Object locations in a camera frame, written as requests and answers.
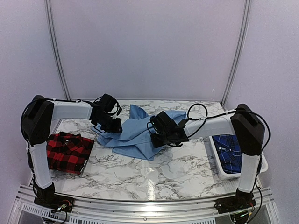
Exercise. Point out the blue plaid shirt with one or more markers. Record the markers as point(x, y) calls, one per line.
point(229, 153)

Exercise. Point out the right aluminium corner post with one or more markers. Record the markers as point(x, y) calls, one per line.
point(238, 51)

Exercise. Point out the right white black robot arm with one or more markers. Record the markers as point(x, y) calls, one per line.
point(249, 128)

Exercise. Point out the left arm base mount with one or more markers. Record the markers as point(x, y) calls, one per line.
point(61, 203)

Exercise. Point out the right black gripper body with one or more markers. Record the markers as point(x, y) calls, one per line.
point(165, 140)

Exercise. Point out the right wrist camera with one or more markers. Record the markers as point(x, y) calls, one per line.
point(155, 120)

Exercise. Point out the light blue long sleeve shirt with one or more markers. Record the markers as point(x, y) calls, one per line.
point(135, 140)

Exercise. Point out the aluminium front frame rail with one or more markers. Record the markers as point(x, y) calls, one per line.
point(102, 211)

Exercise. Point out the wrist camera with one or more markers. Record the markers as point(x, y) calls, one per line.
point(118, 111)
point(155, 120)

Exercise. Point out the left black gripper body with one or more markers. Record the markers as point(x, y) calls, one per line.
point(108, 126)

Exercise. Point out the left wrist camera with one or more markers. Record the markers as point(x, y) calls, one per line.
point(118, 111)

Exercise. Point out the red black plaid folded shirt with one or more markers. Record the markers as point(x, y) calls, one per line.
point(68, 152)

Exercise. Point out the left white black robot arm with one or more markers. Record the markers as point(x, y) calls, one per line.
point(36, 121)

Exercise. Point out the white plastic basket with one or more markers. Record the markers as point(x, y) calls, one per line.
point(221, 174)

